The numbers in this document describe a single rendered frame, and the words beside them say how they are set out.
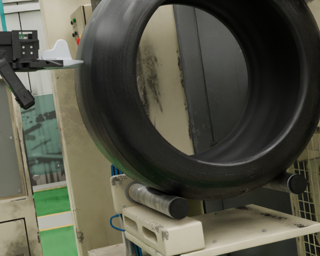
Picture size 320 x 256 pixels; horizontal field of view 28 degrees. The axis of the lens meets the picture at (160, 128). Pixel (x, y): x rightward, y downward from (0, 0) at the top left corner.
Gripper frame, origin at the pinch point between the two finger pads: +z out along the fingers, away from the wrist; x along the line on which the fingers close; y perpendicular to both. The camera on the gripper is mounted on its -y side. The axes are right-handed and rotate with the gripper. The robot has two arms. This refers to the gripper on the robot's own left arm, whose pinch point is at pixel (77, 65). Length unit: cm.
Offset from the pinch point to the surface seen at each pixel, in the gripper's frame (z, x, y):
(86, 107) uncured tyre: 1.7, 1.6, -9.1
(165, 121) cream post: 27.3, 25.8, -13.1
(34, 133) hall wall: 81, 883, -33
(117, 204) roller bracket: 12.7, 23.3, -33.8
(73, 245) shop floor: 59, 391, -118
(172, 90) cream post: 29.8, 25.9, -5.0
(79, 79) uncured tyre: 0.9, 4.1, -2.7
